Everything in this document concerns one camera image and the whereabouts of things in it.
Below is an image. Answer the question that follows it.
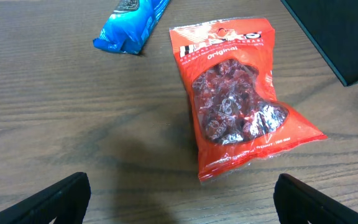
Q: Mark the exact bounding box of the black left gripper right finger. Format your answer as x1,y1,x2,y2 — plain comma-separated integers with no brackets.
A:
273,174,358,224

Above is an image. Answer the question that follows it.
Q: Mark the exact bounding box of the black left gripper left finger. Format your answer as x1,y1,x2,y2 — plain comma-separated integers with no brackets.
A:
0,172,91,224

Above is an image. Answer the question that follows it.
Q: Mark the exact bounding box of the red Hacks candy bag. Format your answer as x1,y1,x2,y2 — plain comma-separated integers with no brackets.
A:
169,17,326,182

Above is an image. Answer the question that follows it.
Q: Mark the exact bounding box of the blue Oreo cookie pack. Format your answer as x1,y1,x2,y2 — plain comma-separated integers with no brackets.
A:
93,0,170,55

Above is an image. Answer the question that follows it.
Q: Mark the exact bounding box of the dark green open box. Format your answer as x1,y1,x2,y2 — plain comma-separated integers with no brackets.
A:
282,0,358,86

